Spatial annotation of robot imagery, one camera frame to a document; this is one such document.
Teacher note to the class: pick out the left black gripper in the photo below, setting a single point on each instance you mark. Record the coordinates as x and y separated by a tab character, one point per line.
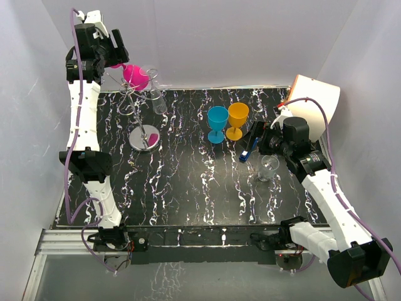
120	54

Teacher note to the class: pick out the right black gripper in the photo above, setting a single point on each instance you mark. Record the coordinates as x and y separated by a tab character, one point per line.
261	130

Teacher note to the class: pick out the yellow wine glass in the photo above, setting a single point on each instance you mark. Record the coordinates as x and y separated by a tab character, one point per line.
238	113

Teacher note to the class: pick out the pink wine glass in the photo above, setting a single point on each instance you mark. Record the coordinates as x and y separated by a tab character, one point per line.
135	76

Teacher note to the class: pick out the blue wine glass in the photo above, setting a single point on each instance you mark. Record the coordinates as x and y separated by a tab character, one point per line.
217	120

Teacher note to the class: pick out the clear wine glass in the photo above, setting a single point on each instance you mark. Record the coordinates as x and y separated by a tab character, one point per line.
156	97

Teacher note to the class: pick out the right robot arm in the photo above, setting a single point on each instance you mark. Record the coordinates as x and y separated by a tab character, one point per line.
353	253

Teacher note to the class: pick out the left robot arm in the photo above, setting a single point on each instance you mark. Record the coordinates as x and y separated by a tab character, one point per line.
86	61

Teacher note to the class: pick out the chrome wine glass rack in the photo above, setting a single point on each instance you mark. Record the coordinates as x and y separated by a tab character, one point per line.
143	137

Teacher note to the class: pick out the blue stapler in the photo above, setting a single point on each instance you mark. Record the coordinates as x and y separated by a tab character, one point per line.
245	154

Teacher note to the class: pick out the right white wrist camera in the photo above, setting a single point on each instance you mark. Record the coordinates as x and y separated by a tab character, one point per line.
282	112

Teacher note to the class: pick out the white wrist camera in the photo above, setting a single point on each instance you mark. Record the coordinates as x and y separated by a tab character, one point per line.
93	17
282	112

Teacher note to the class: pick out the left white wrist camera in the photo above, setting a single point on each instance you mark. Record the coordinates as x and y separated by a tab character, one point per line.
93	17

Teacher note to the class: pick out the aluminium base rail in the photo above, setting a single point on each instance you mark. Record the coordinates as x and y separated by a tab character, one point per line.
192	244

